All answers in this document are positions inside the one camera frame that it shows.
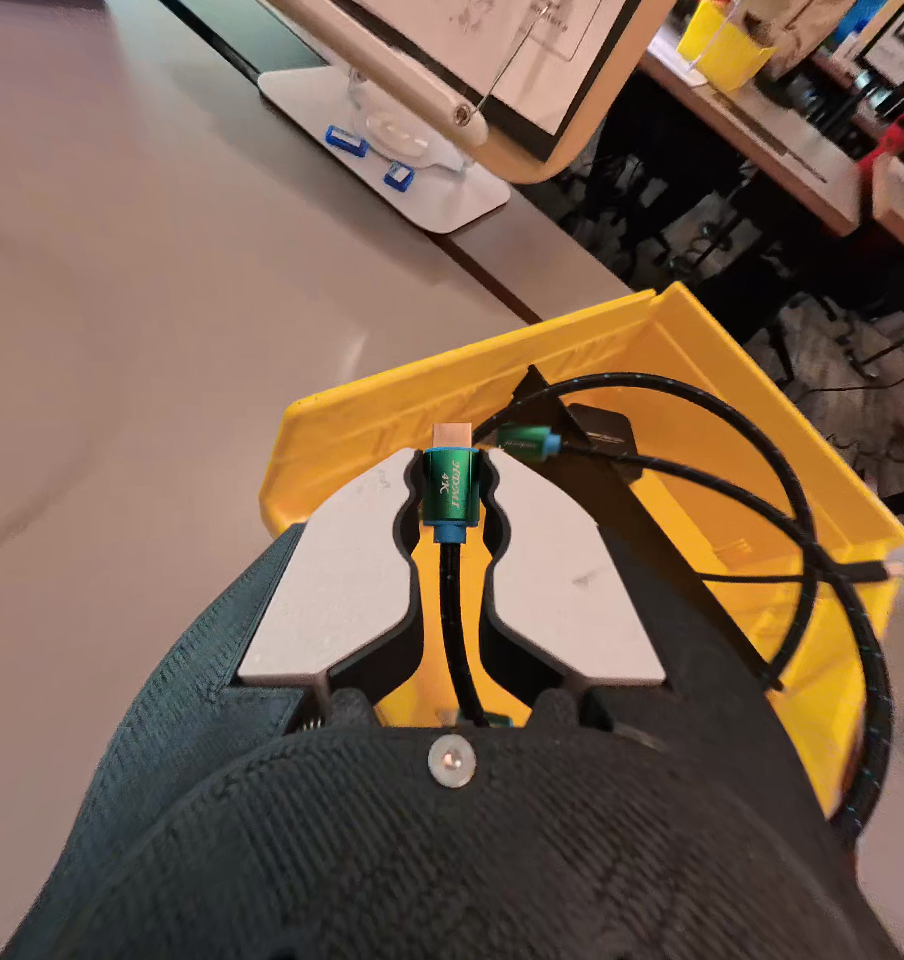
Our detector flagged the short wooden table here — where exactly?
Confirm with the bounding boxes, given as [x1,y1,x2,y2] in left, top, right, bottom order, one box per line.
[872,150,904,264]

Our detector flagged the black braided cable green plugs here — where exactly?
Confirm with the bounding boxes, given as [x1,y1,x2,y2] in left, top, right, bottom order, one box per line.
[420,423,895,841]
[470,372,820,695]

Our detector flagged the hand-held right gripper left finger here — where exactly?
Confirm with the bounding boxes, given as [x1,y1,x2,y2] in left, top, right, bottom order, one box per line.
[238,447,425,687]

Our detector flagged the long wooden table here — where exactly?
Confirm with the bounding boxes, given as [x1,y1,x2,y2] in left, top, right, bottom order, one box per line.
[639,22,865,237]

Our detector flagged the thin metal wire rod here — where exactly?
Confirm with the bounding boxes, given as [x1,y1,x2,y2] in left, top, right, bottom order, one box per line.
[476,15,550,117]

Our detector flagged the red plastic object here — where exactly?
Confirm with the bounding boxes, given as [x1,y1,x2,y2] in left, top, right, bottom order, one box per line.
[857,112,904,181]

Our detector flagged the brown paper bag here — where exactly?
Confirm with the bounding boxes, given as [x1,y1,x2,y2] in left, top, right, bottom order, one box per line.
[774,0,865,80]

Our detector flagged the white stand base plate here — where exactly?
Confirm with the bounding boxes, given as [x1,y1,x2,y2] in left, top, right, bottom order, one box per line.
[258,66,511,235]

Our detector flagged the yellow plastic bin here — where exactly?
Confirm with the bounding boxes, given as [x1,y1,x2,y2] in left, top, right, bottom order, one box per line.
[260,281,904,822]

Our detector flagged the black flat plastic strip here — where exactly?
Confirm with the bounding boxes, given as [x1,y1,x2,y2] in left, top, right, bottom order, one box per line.
[510,365,574,423]

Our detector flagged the thin black usb cable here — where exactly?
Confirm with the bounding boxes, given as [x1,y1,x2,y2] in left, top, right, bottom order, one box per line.
[699,558,904,588]

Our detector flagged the black rounded power adapter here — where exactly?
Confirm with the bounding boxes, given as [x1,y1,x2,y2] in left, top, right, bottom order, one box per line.
[564,403,640,481]

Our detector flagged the small yellow bin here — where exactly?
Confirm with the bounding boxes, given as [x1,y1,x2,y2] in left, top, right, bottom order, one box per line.
[675,0,779,95]

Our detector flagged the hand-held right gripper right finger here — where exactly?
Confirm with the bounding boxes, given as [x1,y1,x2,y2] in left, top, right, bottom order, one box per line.
[480,448,667,702]

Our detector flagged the black framed picture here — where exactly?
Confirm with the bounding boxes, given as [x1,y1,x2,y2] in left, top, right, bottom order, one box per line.
[857,0,904,76]

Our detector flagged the beige framed display board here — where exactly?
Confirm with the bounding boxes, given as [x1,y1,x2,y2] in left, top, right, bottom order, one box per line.
[268,0,678,185]

